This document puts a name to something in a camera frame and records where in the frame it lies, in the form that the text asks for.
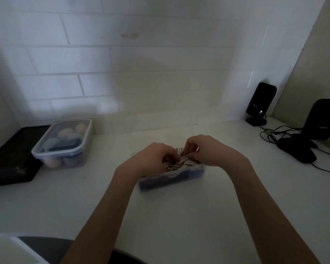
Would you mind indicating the black desktop speaker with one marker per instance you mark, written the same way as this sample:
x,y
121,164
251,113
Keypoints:
x,y
261,100
321,120

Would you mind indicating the small clear hinged box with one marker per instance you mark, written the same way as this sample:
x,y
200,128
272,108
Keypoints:
x,y
154,126

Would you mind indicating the white patterned scrunchie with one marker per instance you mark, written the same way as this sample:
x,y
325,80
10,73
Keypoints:
x,y
181,163

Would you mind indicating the white cabinet frame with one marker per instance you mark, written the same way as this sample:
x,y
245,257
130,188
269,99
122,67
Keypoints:
x,y
5,250

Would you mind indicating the black computer mouse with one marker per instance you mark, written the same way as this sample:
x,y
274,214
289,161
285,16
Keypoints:
x,y
297,152

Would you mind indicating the person's left hand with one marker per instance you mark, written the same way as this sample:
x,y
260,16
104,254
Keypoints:
x,y
148,159

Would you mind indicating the person's left forearm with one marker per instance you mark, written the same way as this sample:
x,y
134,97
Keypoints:
x,y
96,228

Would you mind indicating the black tray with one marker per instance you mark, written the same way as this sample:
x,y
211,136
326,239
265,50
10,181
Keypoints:
x,y
8,164

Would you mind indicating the pile of pastel makeup sponges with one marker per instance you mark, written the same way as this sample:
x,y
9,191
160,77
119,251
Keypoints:
x,y
64,134

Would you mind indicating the person's right forearm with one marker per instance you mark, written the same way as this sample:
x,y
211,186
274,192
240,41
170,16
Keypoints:
x,y
277,217

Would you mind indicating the clear lidded sponge container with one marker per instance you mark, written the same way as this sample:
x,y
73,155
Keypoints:
x,y
37,155

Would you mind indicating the person's right hand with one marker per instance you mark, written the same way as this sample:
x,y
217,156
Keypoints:
x,y
217,153

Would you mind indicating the person's dark clothing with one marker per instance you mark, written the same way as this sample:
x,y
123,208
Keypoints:
x,y
46,250

